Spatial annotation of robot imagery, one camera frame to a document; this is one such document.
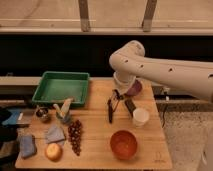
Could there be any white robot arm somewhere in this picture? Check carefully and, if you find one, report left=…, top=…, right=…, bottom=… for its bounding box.
left=109, top=40, right=213, bottom=103

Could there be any white paper cup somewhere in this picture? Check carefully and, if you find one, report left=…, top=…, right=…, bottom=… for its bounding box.
left=132, top=108, right=149, bottom=127

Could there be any small metal cup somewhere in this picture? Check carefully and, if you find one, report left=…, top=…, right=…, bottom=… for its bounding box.
left=35, top=107, right=50, bottom=123

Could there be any small black object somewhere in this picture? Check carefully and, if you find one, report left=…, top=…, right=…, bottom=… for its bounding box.
left=113, top=89, right=124, bottom=100

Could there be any purple bowl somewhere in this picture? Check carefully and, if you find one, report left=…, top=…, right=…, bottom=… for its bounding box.
left=126, top=80, right=142, bottom=96

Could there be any dark rectangular block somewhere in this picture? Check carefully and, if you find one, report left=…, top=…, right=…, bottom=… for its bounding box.
left=124, top=99, right=136, bottom=114

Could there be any green plastic tray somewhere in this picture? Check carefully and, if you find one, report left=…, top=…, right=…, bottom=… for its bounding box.
left=32, top=71, right=90, bottom=107

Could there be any bunch of red grapes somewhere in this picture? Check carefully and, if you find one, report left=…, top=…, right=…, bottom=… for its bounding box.
left=68, top=120, right=82, bottom=156

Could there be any orange bowl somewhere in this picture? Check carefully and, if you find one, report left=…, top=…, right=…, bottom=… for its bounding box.
left=110, top=130, right=138, bottom=160

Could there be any blue folded cloth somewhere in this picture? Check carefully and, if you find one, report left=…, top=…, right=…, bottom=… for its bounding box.
left=45, top=125, right=66, bottom=145

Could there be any yellow apple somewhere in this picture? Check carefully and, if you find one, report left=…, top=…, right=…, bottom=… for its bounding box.
left=45, top=143, right=62, bottom=161

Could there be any blue box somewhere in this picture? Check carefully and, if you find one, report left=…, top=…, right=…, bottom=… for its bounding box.
left=2, top=109, right=29, bottom=126

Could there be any black handled knife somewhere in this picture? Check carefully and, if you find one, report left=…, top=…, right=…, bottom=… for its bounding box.
left=107, top=99, right=113, bottom=123

